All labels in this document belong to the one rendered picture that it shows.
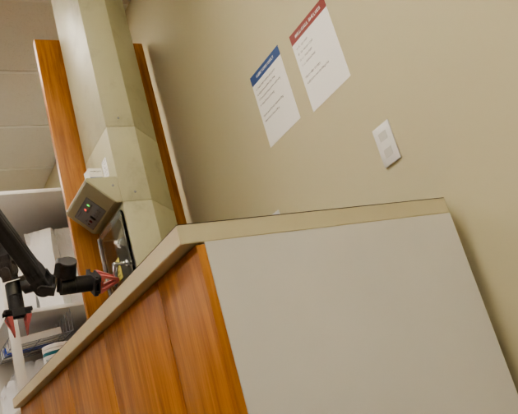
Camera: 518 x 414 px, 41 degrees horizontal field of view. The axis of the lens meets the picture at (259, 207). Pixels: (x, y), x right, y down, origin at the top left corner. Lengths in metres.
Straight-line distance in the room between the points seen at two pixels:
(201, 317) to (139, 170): 1.29
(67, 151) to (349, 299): 1.76
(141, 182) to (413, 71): 1.14
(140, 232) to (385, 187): 0.94
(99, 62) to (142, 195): 0.56
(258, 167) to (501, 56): 1.09
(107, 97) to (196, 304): 1.46
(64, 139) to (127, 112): 0.41
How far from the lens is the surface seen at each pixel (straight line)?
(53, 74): 3.12
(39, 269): 2.38
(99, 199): 2.52
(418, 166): 1.81
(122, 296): 1.65
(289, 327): 1.34
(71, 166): 2.91
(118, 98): 2.68
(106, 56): 2.77
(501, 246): 1.65
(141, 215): 2.48
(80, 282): 2.40
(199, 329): 1.35
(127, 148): 2.58
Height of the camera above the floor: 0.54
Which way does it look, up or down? 17 degrees up
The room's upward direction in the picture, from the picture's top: 16 degrees counter-clockwise
